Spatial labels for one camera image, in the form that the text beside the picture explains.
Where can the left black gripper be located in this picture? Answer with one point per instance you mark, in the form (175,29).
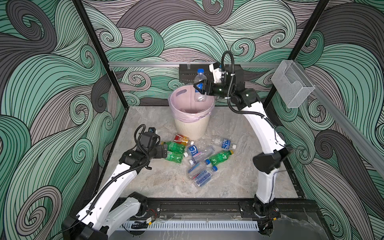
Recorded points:
(159,154)

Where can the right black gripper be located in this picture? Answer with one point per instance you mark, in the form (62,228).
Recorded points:
(213,90)

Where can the short blue label bottle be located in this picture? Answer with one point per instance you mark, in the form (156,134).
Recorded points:
(199,81)

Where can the green bottle yellow cap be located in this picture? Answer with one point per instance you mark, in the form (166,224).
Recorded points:
(220,157)
(175,147)
(174,157)

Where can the clear bottle blue label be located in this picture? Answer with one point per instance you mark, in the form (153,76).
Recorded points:
(224,143)

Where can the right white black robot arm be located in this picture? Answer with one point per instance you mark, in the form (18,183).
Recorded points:
(249,104)

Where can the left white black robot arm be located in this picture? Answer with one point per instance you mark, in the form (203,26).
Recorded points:
(99,219)

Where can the pink plastic bin liner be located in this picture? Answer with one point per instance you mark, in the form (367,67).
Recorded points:
(185,108)

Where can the cream ribbed waste bin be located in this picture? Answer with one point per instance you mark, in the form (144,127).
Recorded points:
(194,130)

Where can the red yellow label bottle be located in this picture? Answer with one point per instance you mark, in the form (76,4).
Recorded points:
(183,140)

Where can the blue label bottle white cap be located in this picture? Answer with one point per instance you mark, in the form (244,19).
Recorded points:
(193,148)

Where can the clear Ganten bottle white cap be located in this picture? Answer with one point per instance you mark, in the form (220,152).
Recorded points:
(202,155)

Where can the sky label clear bottle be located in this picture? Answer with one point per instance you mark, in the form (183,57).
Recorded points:
(205,176)

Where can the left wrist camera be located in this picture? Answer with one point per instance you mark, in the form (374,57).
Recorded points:
(152,130)

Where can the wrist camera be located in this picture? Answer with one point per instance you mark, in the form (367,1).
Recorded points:
(216,71)
(152,130)

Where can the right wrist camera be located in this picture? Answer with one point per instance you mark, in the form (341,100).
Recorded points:
(216,71)

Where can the black wall shelf tray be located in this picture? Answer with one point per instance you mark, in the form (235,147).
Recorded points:
(187,73)

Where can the aluminium rail back wall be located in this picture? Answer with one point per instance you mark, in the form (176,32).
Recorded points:
(152,64)

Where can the aluminium rail wall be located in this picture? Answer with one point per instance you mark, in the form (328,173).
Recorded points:
(152,64)
(329,94)

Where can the clear acrylic wall holder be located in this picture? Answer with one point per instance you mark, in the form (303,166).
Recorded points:
(292,83)

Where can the white slotted cable duct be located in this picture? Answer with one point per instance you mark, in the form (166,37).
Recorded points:
(203,226)

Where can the aluminium rail right wall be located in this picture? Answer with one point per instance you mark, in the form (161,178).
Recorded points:
(329,94)

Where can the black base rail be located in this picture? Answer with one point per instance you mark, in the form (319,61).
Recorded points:
(244,207)

